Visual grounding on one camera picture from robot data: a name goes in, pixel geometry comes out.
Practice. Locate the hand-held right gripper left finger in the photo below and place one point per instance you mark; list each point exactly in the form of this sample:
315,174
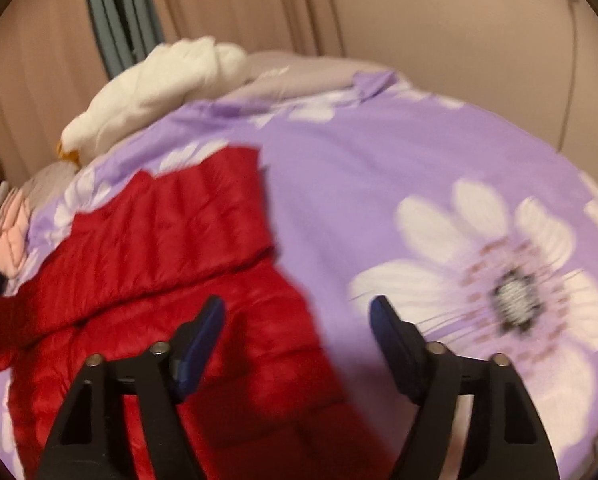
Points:
205,329

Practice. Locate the grey pillow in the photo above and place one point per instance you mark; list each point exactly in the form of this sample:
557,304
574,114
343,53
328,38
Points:
299,72

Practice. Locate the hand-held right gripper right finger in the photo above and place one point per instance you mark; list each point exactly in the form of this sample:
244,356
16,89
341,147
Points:
385,321

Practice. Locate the red down jacket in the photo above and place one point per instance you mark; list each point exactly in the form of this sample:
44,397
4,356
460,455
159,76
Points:
169,270

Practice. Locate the orange cloth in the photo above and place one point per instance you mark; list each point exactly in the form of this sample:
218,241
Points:
69,154

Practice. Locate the pink garment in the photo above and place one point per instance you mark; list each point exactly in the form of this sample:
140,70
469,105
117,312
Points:
13,245

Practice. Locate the white quilt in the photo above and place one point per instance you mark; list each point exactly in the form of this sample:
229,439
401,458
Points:
154,90

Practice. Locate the purple floral bed sheet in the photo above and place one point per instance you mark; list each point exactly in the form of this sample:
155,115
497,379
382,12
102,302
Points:
379,175

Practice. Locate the teal folding rack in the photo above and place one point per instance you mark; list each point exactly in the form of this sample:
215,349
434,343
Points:
124,15

